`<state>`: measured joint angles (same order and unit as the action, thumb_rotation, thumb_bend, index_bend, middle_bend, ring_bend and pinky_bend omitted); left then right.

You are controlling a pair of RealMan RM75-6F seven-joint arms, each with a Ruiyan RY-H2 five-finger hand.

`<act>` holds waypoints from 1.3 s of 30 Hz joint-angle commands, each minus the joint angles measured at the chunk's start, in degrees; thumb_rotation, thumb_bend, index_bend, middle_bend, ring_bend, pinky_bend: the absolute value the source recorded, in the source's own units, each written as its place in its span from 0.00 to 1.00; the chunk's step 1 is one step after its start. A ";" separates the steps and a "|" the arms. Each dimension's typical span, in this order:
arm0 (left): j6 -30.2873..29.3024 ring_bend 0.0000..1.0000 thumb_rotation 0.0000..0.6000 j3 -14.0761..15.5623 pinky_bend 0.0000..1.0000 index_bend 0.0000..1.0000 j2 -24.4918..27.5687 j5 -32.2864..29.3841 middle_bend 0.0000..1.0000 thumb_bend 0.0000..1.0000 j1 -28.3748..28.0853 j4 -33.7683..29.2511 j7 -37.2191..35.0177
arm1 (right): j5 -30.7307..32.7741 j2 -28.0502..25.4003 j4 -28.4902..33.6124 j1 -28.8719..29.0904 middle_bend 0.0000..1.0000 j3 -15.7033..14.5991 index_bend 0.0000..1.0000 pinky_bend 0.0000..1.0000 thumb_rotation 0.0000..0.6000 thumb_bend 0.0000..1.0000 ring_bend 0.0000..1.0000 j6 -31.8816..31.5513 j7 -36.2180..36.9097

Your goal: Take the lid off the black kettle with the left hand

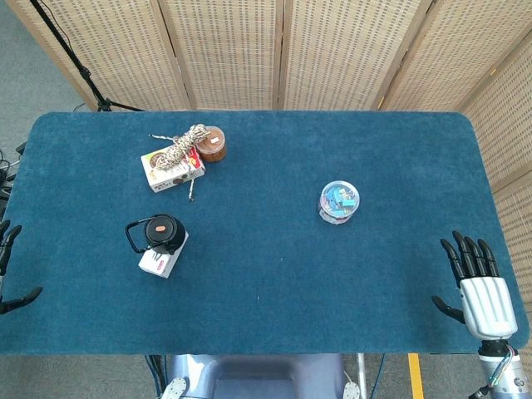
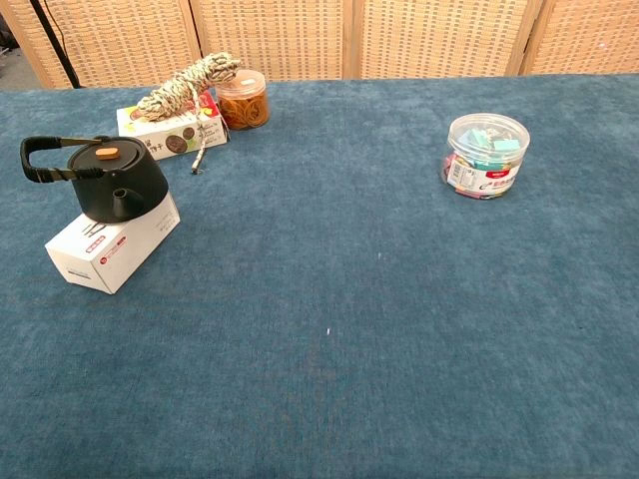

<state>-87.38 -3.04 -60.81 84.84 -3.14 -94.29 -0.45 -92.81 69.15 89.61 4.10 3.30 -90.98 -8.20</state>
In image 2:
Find cookie box with biscuit print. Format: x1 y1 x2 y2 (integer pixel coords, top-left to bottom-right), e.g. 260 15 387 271
116 90 229 162

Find white cardboard box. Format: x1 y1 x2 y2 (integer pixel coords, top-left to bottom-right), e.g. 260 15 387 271
44 192 182 295

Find blue table cloth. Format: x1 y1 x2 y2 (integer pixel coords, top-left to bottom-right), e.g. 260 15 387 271
0 73 639 479

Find clear jar of rubber bands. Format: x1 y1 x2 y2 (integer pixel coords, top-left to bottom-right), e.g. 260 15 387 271
214 69 272 132

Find clear jar of binder clips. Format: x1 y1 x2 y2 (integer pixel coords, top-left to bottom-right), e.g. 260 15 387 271
440 113 531 200

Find black tripod stand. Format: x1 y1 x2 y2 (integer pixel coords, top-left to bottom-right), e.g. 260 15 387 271
28 0 81 89

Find bundle of speckled rope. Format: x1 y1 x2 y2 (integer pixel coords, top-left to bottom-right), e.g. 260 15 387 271
136 52 242 176

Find woven folding screen, wooden frame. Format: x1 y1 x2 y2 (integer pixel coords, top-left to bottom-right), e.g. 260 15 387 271
0 0 639 90

